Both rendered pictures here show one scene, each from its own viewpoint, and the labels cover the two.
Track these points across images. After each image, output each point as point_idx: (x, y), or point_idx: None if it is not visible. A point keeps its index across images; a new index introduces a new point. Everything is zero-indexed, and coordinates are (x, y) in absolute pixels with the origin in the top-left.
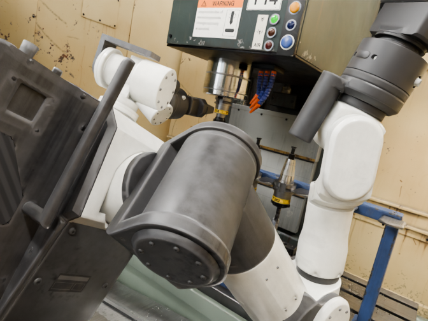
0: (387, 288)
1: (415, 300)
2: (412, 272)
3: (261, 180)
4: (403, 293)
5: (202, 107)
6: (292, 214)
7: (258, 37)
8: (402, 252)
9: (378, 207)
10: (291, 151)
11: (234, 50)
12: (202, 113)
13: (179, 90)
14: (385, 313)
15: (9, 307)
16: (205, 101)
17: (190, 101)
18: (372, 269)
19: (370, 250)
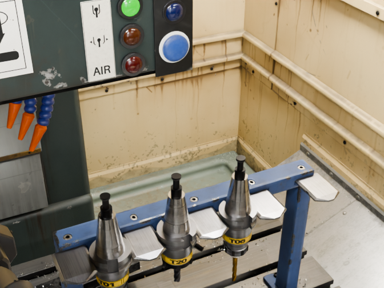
0: (140, 161)
1: (171, 152)
2: (158, 125)
3: (149, 256)
4: (158, 154)
5: (13, 246)
6: (30, 185)
7: (100, 52)
8: (141, 110)
9: (287, 174)
10: (175, 185)
11: (35, 95)
12: (15, 256)
13: (7, 284)
14: (263, 241)
15: None
16: (0, 227)
17: (6, 267)
18: (293, 236)
19: (103, 132)
